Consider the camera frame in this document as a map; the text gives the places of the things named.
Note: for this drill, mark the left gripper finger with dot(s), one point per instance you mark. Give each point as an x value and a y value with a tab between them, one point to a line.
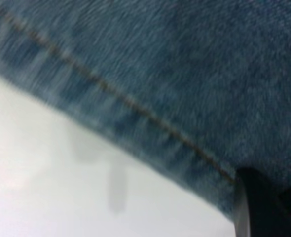
261	212

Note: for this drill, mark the blue denim jeans with faded knees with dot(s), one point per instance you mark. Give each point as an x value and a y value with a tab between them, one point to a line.
185	74

